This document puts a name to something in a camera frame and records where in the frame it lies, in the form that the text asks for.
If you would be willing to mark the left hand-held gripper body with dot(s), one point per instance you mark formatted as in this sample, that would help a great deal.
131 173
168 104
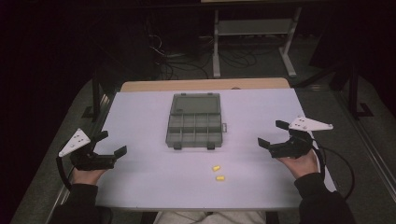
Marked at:
81 160

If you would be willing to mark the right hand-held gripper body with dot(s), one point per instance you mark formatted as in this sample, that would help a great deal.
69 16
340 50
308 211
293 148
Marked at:
292 147

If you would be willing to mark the small yellow earplug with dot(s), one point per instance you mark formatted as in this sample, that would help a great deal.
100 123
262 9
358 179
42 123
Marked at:
220 178
216 168

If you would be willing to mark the grey plastic compartment box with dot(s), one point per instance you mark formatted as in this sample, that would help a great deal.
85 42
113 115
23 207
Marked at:
194 123

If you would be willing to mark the person's left hand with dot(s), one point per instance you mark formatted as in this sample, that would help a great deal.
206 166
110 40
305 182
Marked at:
87 176

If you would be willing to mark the person's right hand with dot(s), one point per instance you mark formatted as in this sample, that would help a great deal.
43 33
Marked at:
303 166

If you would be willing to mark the black metal stand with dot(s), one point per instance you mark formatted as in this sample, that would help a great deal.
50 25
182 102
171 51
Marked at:
355 93
96 96

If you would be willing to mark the wooden table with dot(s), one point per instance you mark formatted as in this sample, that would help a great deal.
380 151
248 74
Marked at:
202 84

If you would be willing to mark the person's light trousers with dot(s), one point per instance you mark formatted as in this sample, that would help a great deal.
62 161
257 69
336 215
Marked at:
208 217

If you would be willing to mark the white metal stand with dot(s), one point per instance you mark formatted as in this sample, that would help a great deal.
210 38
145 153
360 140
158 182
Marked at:
255 28

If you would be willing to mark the aluminium rail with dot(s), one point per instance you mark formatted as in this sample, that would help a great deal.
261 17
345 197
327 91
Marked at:
77 155
367 143

